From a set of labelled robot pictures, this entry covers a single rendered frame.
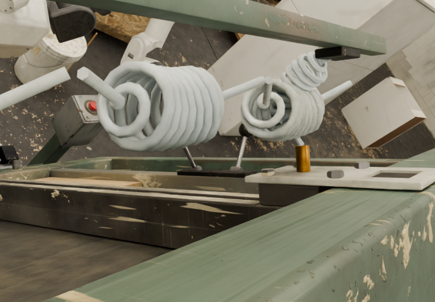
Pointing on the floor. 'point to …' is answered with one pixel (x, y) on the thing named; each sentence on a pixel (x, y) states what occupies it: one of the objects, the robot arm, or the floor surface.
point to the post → (50, 152)
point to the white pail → (49, 57)
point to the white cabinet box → (383, 113)
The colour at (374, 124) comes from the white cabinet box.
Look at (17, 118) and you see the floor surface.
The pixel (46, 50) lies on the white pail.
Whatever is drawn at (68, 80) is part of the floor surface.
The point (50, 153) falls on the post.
